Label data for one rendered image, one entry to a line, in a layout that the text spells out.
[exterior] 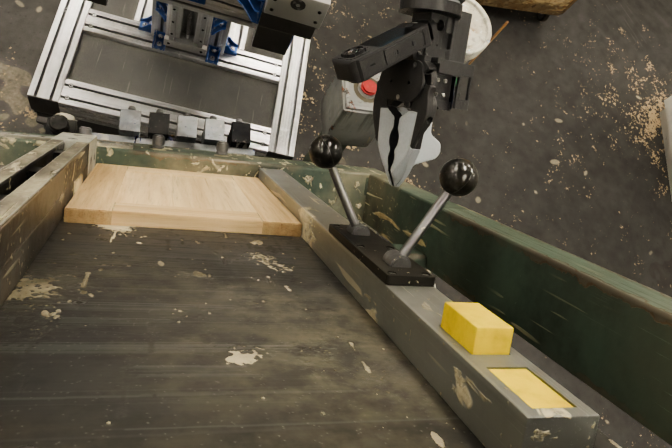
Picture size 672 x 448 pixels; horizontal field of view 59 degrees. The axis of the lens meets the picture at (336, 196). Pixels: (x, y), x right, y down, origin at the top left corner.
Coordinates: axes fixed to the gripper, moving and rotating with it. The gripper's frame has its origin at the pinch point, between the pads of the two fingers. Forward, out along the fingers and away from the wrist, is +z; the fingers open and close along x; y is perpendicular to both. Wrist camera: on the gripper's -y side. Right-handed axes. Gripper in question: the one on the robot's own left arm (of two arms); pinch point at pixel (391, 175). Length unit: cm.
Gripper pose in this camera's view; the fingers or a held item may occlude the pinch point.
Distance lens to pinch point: 69.7
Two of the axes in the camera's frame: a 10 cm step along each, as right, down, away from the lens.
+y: 8.0, 0.1, 6.0
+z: -1.3, 9.8, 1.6
